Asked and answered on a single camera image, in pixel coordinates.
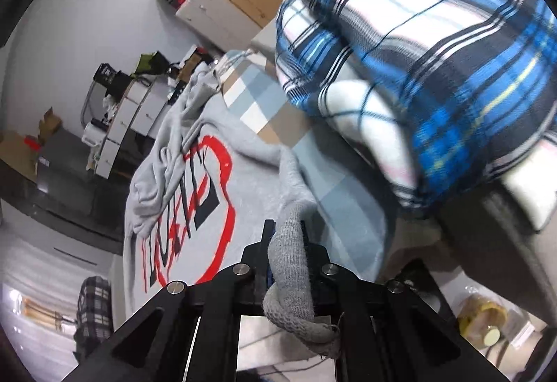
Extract open cardboard box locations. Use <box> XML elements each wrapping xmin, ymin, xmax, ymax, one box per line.
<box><xmin>37</xmin><ymin>107</ymin><xmax>62</xmax><ymax>137</ymax></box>

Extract black tub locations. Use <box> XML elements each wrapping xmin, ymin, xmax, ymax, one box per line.
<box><xmin>93</xmin><ymin>63</ymin><xmax>115</xmax><ymax>87</ymax></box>

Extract tall dark glass cabinet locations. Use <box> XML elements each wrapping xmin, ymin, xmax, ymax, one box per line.
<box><xmin>0</xmin><ymin>160</ymin><xmax>125</xmax><ymax>252</ymax></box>

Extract white desk with drawers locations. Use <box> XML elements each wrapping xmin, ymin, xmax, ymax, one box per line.
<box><xmin>93</xmin><ymin>77</ymin><xmax>175</xmax><ymax>180</ymax></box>

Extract tall flat cardboard box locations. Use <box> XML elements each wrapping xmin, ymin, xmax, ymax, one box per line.
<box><xmin>0</xmin><ymin>132</ymin><xmax>38</xmax><ymax>180</ymax></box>

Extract black wrapped flower bouquet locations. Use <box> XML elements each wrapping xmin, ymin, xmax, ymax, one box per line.
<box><xmin>135</xmin><ymin>51</ymin><xmax>170</xmax><ymax>78</ymax></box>

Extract checked bed sheet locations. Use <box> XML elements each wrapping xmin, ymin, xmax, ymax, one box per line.
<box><xmin>218</xmin><ymin>55</ymin><xmax>401</xmax><ymax>282</ymax></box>

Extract white upright suitcase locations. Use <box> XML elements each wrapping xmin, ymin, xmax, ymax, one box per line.
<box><xmin>176</xmin><ymin>0</ymin><xmax>244</xmax><ymax>56</ymax></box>

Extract dark plaid cloth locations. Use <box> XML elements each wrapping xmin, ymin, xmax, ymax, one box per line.
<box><xmin>73</xmin><ymin>275</ymin><xmax>114</xmax><ymax>359</ymax></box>

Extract grey padded bed frame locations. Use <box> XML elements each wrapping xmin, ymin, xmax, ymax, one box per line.
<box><xmin>435</xmin><ymin>173</ymin><xmax>557</xmax><ymax>322</ymax></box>

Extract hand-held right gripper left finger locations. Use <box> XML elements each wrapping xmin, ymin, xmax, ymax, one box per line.
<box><xmin>61</xmin><ymin>219</ymin><xmax>277</xmax><ymax>382</ymax></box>

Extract grey printed hoodie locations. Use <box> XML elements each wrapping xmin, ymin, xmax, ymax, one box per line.
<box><xmin>123</xmin><ymin>50</ymin><xmax>344</xmax><ymax>359</ymax></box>

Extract white pillow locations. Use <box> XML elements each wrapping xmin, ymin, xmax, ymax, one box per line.
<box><xmin>500</xmin><ymin>138</ymin><xmax>557</xmax><ymax>230</ymax></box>

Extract dark grey fridge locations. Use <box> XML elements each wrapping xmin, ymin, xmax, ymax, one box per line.
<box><xmin>35</xmin><ymin>127</ymin><xmax>131</xmax><ymax>217</ymax></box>

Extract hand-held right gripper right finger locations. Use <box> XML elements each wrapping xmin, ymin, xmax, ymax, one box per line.
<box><xmin>300</xmin><ymin>221</ymin><xmax>510</xmax><ymax>382</ymax></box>

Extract blue plaid blanket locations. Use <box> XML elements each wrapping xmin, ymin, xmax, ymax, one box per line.
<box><xmin>274</xmin><ymin>0</ymin><xmax>557</xmax><ymax>219</ymax></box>

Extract yellow lidded jar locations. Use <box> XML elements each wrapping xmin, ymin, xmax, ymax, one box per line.
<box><xmin>457</xmin><ymin>293</ymin><xmax>508</xmax><ymax>350</ymax></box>

